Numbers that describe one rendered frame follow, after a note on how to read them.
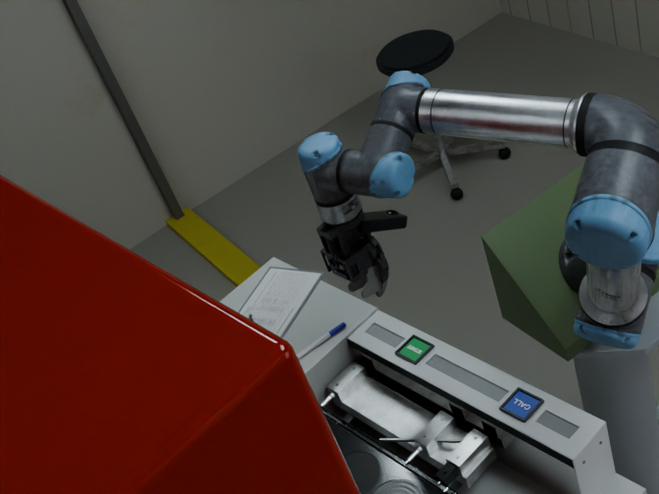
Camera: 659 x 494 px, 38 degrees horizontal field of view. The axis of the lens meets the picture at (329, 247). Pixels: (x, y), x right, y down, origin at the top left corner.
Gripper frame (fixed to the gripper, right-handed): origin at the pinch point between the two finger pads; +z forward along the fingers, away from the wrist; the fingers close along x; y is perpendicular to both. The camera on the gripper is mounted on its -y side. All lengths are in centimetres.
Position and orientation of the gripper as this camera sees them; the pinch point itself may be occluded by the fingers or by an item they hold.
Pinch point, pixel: (380, 288)
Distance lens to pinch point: 179.7
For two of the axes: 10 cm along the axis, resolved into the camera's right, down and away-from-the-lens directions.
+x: 6.5, 3.0, -7.0
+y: -7.0, 5.9, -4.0
